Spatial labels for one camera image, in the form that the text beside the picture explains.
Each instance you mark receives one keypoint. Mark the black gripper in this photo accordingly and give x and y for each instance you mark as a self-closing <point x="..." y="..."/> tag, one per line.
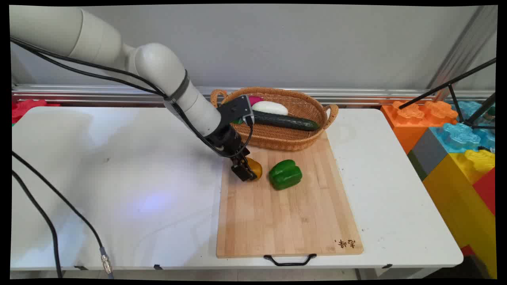
<point x="225" y="140"/>

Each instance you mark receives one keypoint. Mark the yellow round fruit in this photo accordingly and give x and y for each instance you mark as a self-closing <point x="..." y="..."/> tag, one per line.
<point x="256" y="168"/>

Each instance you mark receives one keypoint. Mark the dark green cucumber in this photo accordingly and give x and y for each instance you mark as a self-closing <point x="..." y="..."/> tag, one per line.
<point x="289" y="122"/>

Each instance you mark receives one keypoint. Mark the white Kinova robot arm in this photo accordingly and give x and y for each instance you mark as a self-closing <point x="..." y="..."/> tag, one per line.
<point x="158" y="67"/>

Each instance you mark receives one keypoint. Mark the woven wicker basket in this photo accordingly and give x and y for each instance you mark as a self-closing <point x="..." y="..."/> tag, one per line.
<point x="277" y="138"/>

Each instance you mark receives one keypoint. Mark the green bell pepper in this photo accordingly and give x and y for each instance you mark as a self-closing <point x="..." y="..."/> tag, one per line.
<point x="286" y="175"/>

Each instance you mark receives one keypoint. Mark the white eggplant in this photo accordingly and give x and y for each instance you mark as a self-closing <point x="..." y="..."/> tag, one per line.
<point x="270" y="108"/>

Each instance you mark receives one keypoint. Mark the pink vegetable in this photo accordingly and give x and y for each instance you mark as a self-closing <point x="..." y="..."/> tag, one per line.
<point x="255" y="100"/>

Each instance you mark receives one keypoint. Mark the bamboo cutting board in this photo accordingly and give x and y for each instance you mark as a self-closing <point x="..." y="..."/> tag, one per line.
<point x="285" y="221"/>

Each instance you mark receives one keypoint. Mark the orange toy block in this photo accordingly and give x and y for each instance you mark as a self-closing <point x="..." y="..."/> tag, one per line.
<point x="408" y="126"/>

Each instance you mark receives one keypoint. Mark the grey toy block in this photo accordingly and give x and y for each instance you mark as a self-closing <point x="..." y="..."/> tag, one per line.
<point x="429" y="154"/>

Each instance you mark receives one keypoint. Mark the blue toy block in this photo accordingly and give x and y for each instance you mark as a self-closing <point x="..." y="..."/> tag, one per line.
<point x="459" y="136"/>

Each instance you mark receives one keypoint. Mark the yellow toy block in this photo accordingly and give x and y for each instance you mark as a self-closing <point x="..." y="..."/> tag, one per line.
<point x="459" y="206"/>

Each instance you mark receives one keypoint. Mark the black tripod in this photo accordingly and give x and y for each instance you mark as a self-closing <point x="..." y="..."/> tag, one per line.
<point x="451" y="84"/>

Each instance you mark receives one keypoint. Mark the red foam piece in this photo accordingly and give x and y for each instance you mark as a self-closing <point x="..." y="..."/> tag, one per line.
<point x="27" y="107"/>

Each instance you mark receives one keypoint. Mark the red toy block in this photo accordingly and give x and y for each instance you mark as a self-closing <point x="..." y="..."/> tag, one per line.
<point x="487" y="190"/>

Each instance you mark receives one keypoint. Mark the aluminium rail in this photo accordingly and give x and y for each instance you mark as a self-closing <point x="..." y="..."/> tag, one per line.
<point x="99" y="94"/>

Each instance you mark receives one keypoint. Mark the aluminium frame post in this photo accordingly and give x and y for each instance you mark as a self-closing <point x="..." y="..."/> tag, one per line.
<point x="463" y="47"/>

